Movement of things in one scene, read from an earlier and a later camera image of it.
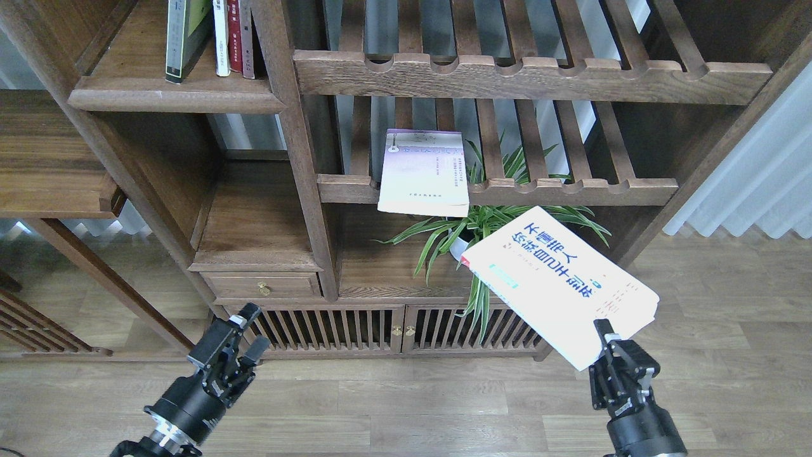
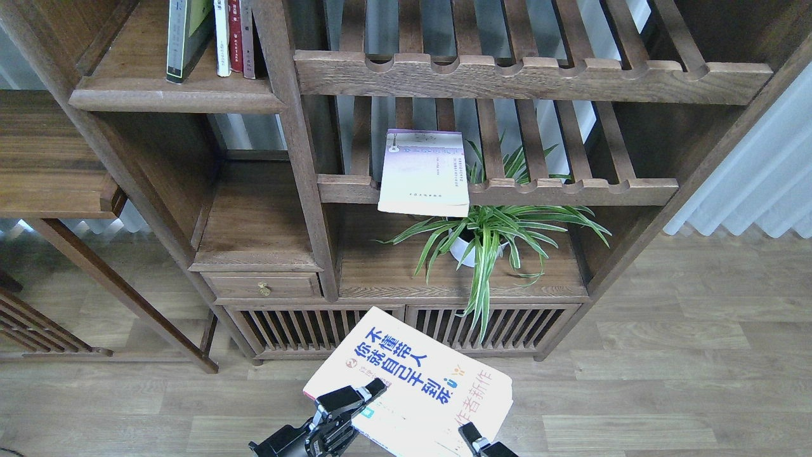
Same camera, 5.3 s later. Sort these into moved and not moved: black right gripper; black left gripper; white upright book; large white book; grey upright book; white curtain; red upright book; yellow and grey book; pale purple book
Moved: black left gripper; large white book; black right gripper
Not moved: white upright book; white curtain; yellow and grey book; pale purple book; grey upright book; red upright book
